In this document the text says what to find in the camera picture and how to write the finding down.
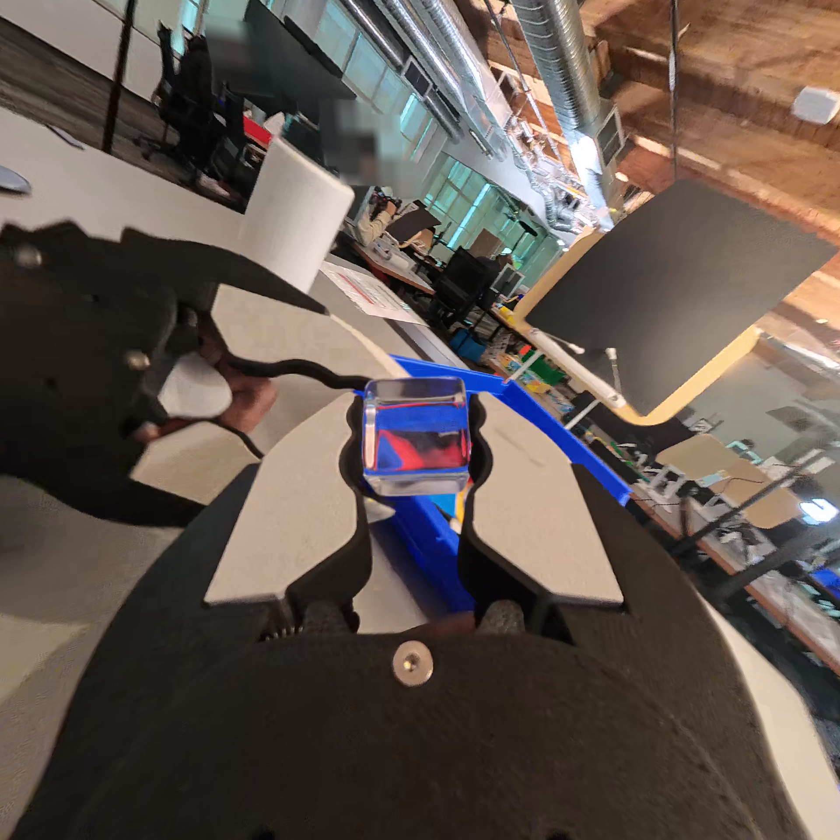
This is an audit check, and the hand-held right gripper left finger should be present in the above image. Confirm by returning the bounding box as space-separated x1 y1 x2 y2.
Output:
203 392 375 608

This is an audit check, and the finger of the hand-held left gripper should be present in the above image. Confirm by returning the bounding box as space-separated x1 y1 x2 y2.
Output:
131 420 265 506
211 284 411 395

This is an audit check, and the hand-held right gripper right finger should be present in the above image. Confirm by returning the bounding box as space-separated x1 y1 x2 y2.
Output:
457 392 624 608

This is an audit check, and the blue plastic bin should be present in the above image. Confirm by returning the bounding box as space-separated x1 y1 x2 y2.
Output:
354 354 634 614

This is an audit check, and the clear acrylic cube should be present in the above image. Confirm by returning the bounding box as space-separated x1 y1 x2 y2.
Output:
361 377 473 496

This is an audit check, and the person's left hand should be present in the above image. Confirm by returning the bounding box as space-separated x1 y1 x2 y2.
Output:
134 331 277 442

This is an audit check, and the white paper sheet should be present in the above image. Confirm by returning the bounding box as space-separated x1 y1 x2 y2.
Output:
322 262 427 324

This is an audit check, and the white bottle black lid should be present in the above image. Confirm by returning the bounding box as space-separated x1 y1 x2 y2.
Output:
238 134 355 295

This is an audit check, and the beige board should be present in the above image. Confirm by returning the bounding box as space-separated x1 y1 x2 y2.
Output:
656 433 746 483
712 459 805 529

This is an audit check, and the black office chair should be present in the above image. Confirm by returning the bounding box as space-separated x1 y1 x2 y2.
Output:
430 246 503 329

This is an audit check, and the black panel wooden rim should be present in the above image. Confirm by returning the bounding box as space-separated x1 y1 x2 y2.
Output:
511 178 840 426

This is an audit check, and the large black screen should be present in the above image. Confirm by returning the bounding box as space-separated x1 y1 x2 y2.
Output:
243 0 358 102

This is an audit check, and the black ceiling pole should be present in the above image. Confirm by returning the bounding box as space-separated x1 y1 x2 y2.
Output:
666 0 681 181

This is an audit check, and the white ceiling device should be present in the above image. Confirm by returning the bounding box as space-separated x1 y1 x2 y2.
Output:
791 85 840 126

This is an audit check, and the slim silver duct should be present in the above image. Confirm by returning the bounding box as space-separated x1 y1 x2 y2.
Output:
381 0 506 158
338 0 463 142

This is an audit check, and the dark post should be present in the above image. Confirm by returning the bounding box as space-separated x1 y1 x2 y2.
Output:
101 0 137 153

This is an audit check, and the duct vent grille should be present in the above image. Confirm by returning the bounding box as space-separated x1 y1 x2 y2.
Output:
594 108 627 168

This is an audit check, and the wide silver ventilation duct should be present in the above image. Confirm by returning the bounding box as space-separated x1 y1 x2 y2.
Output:
512 0 621 142

